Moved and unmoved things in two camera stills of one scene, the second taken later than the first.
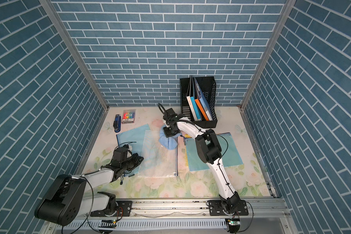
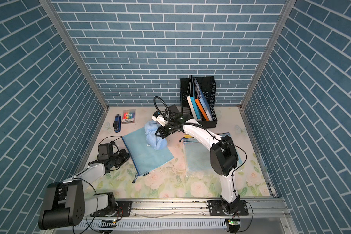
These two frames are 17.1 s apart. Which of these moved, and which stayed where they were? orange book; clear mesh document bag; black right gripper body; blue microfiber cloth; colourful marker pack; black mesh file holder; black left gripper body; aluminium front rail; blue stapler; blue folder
Moved: black left gripper body; blue microfiber cloth; clear mesh document bag
Stayed: colourful marker pack; black right gripper body; blue folder; aluminium front rail; orange book; black mesh file holder; blue stapler
